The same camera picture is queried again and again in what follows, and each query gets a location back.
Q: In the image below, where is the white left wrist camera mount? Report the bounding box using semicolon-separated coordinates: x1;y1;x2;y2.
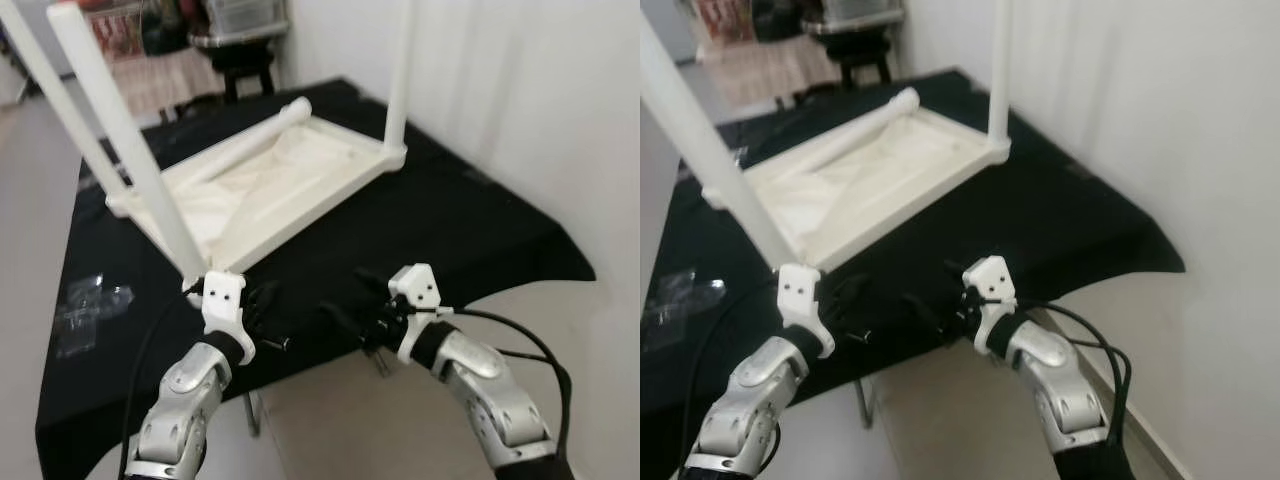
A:
775;263;829;361
200;270;249;366

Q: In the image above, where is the beige cloth covered table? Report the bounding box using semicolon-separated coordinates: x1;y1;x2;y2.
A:
700;35;846;111
95;40;231;121

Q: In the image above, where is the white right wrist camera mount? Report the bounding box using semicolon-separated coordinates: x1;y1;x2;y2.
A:
960;255;1019;356
385;263;443;363

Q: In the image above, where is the clear plastic storage container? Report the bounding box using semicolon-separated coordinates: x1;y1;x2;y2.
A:
820;0;906;26
205;0;291;36

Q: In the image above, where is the red printed package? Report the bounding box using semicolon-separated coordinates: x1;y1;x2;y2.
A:
695;0;751;46
80;0;141;56

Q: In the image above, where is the black tablecloth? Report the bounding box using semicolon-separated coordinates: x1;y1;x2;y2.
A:
35;78;598;480
640;68;1186;480

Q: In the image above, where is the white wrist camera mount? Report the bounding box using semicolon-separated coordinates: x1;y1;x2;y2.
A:
960;255;1019;356
200;270;249;366
775;263;829;361
385;263;443;363

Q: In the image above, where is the black round stool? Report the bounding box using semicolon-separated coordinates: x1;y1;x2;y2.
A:
825;35;896;91
210;45;276;101

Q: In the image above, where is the white plastic children table top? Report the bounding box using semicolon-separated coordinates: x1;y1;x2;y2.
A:
700;88;1013;271
105;110;409;276

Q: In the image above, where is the black round bowl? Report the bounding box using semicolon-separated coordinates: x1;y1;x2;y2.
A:
190;28;286;51
805;18;901;41

